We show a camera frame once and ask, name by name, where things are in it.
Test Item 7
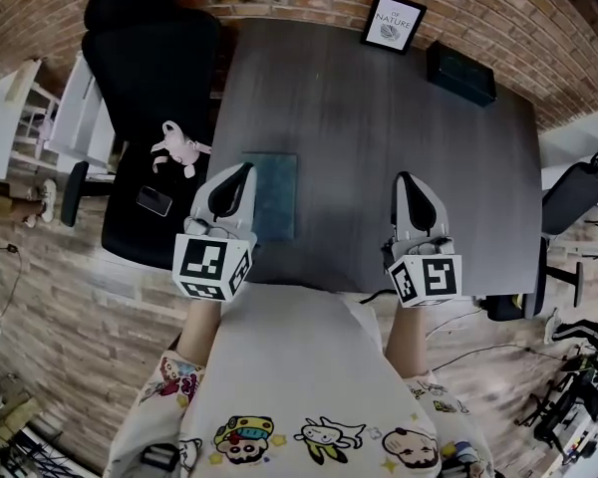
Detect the black small chair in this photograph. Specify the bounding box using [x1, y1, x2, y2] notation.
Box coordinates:
[476, 236, 550, 323]

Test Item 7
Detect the black smartphone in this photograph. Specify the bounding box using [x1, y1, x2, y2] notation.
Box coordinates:
[136, 185, 173, 217]

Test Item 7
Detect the black framed picture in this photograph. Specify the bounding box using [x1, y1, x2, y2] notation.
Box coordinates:
[361, 0, 428, 55]

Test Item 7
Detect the person's left forearm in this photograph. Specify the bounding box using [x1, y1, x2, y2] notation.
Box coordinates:
[175, 299, 223, 367]

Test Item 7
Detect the white side chair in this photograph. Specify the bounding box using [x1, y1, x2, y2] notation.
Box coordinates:
[44, 52, 117, 168]

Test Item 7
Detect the person's white cartoon print shirt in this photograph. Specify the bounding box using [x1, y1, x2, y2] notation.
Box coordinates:
[103, 282, 494, 478]

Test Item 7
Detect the person's right forearm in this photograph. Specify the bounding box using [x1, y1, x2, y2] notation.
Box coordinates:
[383, 305, 430, 377]

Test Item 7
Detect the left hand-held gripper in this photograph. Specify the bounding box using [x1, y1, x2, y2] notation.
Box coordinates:
[171, 162, 259, 303]

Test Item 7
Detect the black strap buckle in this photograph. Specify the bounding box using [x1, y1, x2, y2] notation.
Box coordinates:
[139, 443, 180, 475]

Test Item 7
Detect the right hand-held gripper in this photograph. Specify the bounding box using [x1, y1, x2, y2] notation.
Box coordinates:
[381, 171, 464, 310]

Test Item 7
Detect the pink small bag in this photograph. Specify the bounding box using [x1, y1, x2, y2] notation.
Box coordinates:
[150, 120, 213, 179]

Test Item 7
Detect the black high-back office chair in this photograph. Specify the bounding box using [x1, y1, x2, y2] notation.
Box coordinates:
[61, 0, 223, 271]

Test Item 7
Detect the black rectangular box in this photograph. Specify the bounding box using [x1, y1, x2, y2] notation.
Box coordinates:
[426, 41, 497, 108]

